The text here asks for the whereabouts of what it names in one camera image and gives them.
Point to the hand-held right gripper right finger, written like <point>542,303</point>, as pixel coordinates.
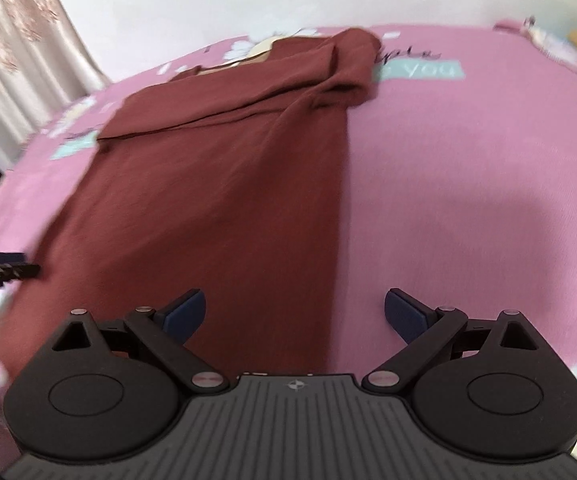
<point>406,316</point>

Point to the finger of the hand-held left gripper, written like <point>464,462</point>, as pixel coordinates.
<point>13,271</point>

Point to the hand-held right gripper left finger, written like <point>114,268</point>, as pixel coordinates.
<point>186,316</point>

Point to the red-brown knit sweater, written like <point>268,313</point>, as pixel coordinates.
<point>193,185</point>

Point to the pink floral bedsheet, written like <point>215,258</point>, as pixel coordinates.
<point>468,160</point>

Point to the cream floral curtain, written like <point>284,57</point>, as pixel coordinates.
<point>8,60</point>

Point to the white patterned cloth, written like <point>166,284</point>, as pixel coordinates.
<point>553,47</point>

